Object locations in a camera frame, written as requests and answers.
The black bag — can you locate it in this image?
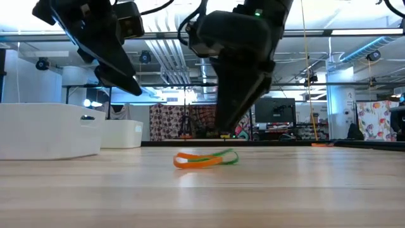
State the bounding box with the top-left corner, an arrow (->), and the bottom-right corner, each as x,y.
346,122 -> 365,141

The grey hanging cloth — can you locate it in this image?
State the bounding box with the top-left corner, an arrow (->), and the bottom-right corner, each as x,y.
94,101 -> 131,121

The black metal rack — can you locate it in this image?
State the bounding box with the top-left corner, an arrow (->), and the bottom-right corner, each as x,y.
61,82 -> 234,142

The dark patterned fabric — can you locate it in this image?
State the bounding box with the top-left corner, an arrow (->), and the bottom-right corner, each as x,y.
149,103 -> 219,142

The long black ceiling beam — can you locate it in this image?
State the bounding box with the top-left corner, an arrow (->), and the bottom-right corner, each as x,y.
0,28 -> 405,42

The black left camera cable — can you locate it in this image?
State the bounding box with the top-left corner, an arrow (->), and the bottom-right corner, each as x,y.
139,0 -> 175,16

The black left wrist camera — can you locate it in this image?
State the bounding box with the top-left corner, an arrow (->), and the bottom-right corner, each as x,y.
113,1 -> 146,41

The black monitor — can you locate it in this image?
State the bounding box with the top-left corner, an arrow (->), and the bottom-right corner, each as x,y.
254,97 -> 297,124

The black ceiling reel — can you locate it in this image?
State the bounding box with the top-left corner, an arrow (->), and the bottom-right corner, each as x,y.
366,49 -> 382,63
138,49 -> 153,65
34,56 -> 51,72

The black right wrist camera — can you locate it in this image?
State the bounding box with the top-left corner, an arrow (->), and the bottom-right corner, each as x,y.
185,10 -> 273,60

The white pillar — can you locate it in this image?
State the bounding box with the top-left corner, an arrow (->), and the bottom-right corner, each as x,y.
325,66 -> 358,141

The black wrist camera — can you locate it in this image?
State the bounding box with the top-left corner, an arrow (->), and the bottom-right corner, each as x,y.
185,10 -> 273,60
113,1 -> 146,41

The colourful geometric fabric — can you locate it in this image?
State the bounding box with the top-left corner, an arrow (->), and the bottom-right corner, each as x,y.
234,112 -> 254,142

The black right camera cable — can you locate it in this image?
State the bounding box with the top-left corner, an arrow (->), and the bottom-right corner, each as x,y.
176,0 -> 209,47

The black aluminium rig frame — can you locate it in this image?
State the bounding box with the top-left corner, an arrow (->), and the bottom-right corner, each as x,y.
140,140 -> 405,151

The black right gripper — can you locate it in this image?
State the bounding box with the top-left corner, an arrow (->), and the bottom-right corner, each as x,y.
209,0 -> 295,134

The floral curtain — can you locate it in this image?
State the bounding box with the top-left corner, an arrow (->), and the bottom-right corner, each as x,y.
356,100 -> 401,143

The cluttered storage shelf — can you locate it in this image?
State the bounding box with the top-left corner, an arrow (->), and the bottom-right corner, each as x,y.
252,122 -> 327,142

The green rubber band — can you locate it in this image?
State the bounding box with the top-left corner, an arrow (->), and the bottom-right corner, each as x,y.
186,148 -> 240,166

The black camera cable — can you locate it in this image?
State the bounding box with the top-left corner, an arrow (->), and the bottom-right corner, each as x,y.
176,0 -> 209,47
139,0 -> 175,16

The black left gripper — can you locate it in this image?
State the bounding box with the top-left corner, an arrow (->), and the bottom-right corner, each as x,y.
31,0 -> 144,97

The white plastic basket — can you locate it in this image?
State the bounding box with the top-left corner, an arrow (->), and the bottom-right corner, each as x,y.
0,103 -> 106,161
100,119 -> 144,149

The yellow hanging cable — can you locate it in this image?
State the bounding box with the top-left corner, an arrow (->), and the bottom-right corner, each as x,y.
299,0 -> 320,142

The blue ceiling duct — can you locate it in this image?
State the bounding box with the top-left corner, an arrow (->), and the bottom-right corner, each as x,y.
340,35 -> 403,63

